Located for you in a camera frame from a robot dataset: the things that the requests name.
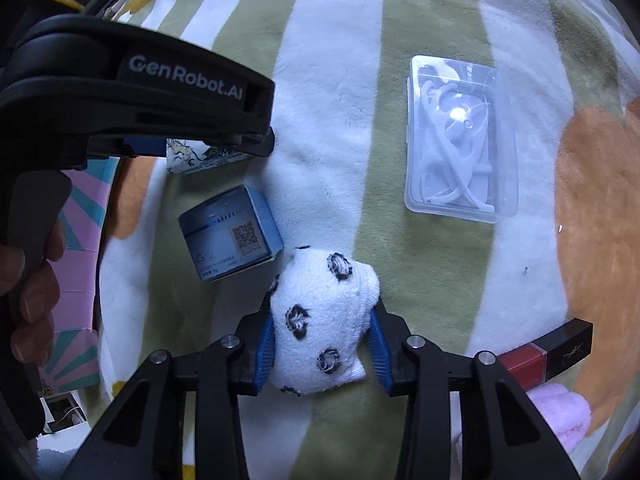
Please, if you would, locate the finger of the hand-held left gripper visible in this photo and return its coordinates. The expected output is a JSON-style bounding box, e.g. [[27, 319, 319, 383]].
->
[[85, 127, 277, 158]]

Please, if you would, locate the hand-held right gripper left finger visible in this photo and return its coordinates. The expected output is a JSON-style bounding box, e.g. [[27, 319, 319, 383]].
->
[[60, 310, 281, 480]]

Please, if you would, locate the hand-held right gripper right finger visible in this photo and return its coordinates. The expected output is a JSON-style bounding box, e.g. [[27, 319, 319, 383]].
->
[[367, 300, 583, 480]]

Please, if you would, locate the illustrated small box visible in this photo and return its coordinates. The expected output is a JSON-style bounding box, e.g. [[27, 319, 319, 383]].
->
[[165, 137, 251, 176]]

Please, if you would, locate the white black-spotted sock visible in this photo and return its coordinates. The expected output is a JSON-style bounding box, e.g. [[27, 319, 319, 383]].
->
[[267, 246, 382, 395]]

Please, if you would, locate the small blue box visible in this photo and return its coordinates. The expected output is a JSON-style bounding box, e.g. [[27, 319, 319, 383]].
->
[[179, 185, 285, 282]]

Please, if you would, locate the red and black lipstick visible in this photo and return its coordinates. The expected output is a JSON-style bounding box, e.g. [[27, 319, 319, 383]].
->
[[497, 319, 595, 391]]

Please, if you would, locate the cardboard box with striped lining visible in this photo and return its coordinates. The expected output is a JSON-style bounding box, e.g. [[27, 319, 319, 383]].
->
[[39, 156, 122, 392]]

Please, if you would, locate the pink sock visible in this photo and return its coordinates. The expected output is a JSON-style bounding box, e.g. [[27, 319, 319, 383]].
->
[[450, 382, 593, 461]]

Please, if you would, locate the clear case of floss picks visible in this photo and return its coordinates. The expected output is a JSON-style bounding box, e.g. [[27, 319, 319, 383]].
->
[[404, 54, 517, 224]]

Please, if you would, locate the person's left hand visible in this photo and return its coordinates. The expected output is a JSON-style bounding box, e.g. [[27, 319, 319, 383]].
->
[[0, 222, 67, 367]]

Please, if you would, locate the striped floral blanket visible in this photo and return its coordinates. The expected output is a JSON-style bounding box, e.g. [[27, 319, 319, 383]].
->
[[95, 0, 640, 480]]

